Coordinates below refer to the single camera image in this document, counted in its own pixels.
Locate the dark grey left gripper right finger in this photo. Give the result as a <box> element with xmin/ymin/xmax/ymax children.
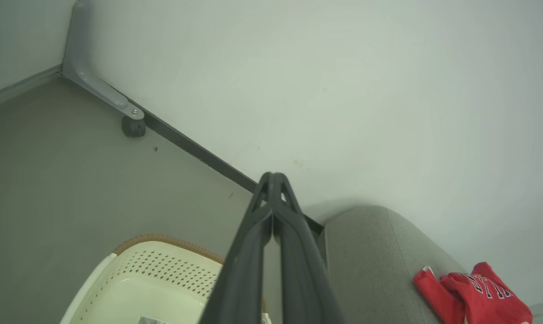
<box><xmin>274</xmin><ymin>172</ymin><xmax>345</xmax><ymax>324</ymax></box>

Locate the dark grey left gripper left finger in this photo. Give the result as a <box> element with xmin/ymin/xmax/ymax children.
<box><xmin>199</xmin><ymin>172</ymin><xmax>274</xmax><ymax>324</ymax></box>

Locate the red Bulls T-shirt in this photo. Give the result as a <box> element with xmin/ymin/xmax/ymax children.
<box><xmin>413</xmin><ymin>262</ymin><xmax>534</xmax><ymax>324</ymax></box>

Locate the grey fabric sofa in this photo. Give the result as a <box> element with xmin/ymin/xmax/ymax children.
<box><xmin>316</xmin><ymin>206</ymin><xmax>537</xmax><ymax>324</ymax></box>

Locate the cream perforated laundry basket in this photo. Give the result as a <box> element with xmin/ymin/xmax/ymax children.
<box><xmin>59</xmin><ymin>233</ymin><xmax>272</xmax><ymax>324</ymax></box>

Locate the black baseboard strip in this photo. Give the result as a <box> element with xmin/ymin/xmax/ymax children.
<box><xmin>118</xmin><ymin>97</ymin><xmax>324</xmax><ymax>235</ymax></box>

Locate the black rubber bracket foot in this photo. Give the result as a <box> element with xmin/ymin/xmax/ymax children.
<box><xmin>121</xmin><ymin>116</ymin><xmax>146</xmax><ymax>138</ymax></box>

